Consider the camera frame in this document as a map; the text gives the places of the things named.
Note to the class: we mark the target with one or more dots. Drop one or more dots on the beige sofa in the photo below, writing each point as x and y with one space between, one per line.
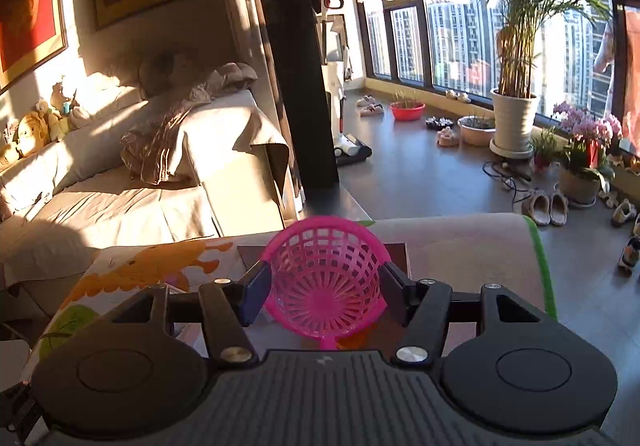
125 206

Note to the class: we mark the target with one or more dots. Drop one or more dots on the row of plush toys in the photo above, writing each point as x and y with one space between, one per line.
35 126

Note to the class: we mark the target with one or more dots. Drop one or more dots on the pair of pink shoes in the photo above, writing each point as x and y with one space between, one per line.
446 137

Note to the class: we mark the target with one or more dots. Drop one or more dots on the crumpled beige cloth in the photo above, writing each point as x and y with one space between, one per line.
160 141

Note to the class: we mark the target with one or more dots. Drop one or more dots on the orange toy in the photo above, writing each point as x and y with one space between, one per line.
356 342

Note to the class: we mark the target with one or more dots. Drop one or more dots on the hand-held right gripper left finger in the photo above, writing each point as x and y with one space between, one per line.
256 293

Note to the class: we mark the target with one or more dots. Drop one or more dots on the palm plant in white pot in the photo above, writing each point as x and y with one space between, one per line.
515 111

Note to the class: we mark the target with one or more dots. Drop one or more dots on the pair of small white shoes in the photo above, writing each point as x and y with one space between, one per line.
370 106

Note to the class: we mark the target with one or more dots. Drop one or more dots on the pink hanging garment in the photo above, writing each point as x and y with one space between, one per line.
606 48

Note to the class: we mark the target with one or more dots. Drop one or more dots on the small windowsill ornaments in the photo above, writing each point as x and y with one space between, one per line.
457 96

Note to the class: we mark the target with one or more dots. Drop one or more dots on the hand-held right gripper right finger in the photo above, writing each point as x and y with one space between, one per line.
396 290

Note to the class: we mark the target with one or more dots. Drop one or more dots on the pair of dark shoes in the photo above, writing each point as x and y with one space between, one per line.
439 122

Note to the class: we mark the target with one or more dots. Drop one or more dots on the small plant in red pot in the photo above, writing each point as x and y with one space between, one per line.
542 151

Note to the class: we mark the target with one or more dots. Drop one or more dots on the printed cartoon mat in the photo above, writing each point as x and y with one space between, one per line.
465 251

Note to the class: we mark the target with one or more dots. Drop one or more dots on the orange hanging garment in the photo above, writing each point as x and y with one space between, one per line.
632 76

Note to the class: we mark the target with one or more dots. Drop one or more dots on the red framed picture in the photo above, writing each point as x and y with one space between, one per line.
25 11

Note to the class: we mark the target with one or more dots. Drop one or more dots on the small shoe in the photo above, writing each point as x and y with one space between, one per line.
630 256
624 213

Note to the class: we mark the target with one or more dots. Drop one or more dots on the red basin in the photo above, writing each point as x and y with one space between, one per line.
407 112

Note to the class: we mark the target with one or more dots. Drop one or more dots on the beige slipper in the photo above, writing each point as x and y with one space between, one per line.
559 208
535 208

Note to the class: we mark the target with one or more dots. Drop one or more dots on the white upright vacuum cleaner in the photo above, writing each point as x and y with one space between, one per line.
334 91

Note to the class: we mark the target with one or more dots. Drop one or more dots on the pink plastic basket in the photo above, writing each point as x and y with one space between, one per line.
325 276

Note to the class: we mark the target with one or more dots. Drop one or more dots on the white basin with sprouts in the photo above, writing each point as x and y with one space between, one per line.
476 131

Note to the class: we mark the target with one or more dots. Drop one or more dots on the pink orchid in pot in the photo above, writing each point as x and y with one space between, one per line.
582 171

